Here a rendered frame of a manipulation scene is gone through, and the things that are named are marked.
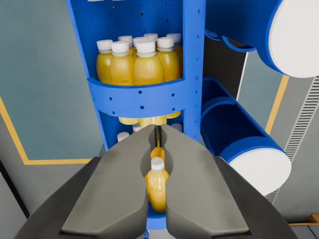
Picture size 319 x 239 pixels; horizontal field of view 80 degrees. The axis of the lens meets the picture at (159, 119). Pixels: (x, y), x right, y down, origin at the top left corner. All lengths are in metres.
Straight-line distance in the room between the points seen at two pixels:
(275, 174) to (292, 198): 2.28
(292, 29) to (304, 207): 3.00
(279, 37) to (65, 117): 1.74
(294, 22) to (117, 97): 0.49
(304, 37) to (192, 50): 0.36
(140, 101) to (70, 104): 1.53
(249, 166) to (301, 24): 0.49
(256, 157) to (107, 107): 0.59
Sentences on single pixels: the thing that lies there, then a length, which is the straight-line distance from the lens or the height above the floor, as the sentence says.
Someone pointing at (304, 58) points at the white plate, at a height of 1.04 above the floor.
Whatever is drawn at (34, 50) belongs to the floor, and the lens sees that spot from 1.83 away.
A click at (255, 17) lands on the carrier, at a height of 0.94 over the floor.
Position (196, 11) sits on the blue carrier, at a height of 1.19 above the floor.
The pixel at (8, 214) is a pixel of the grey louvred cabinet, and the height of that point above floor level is 0.26.
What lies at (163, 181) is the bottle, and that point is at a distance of 0.59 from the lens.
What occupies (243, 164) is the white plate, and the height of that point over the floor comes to 1.04.
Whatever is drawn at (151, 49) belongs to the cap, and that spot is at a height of 1.17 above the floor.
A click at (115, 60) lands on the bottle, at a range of 0.46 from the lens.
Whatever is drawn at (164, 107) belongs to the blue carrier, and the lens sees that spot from 0.39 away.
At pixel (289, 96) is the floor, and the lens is 2.13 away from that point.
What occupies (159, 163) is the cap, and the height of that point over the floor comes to 1.16.
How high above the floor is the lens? 1.58
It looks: 60 degrees down
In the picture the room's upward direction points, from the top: 175 degrees clockwise
